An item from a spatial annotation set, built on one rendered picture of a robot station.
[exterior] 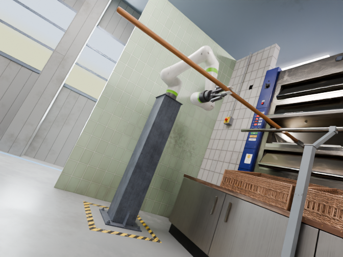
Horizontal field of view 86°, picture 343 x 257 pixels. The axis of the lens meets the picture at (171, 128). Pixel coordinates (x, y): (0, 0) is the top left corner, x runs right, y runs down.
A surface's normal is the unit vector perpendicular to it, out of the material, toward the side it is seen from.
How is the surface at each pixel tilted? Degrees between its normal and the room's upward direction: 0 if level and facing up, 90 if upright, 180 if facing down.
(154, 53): 90
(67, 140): 90
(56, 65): 90
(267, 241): 90
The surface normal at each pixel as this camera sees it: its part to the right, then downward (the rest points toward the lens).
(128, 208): 0.49, -0.02
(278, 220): -0.80, -0.42
